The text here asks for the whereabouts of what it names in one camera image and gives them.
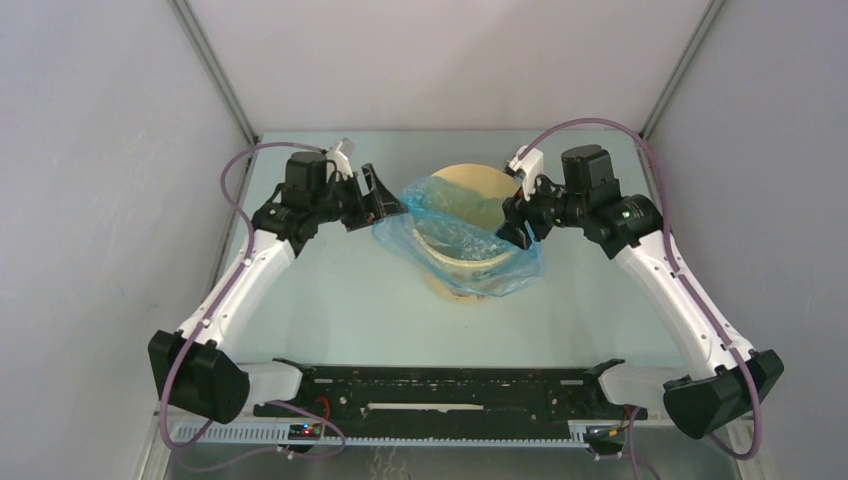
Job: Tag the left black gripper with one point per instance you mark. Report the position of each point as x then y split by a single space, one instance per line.
379 203

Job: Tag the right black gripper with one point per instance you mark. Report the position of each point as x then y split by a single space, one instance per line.
517 210

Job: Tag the yellow cartoon trash bin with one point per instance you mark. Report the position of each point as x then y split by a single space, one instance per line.
456 213

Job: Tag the blue plastic trash bag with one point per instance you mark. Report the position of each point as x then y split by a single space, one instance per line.
395 233

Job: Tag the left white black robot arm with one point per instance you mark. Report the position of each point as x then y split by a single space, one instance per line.
195 367

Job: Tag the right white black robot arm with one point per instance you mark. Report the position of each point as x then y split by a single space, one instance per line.
724 377

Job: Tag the right small circuit board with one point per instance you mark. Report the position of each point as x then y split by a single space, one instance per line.
604 433

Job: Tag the small circuit board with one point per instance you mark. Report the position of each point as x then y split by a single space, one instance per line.
604 433
305 432

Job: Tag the left small circuit board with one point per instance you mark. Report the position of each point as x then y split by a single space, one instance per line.
305 432

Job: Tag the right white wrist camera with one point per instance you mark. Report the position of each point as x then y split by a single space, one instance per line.
527 165

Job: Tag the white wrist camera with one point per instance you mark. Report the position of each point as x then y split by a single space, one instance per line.
338 160
527 165

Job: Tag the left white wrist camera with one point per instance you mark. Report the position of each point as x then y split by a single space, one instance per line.
338 160

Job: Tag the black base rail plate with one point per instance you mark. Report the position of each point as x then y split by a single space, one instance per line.
485 402

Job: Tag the left aluminium frame post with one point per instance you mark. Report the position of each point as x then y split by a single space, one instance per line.
197 37

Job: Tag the aluminium frame post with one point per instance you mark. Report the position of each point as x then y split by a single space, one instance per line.
683 65
197 37

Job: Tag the right aluminium frame post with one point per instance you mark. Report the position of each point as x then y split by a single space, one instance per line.
683 65

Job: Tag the grey slotted cable duct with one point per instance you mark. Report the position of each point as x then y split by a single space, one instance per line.
274 433

